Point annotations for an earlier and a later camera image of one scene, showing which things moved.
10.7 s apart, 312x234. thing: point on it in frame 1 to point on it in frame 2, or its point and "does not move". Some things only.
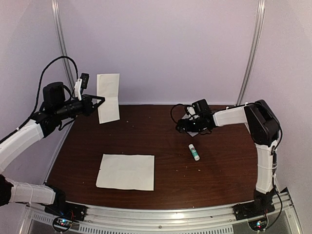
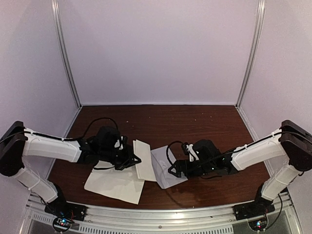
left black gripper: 88,108 to 128,155
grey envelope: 186,116 to 161,163
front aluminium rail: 283,219 does not move
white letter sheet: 108,86 to 145,168
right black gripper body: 194,127 to 191,172
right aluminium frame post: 257,36 does not move
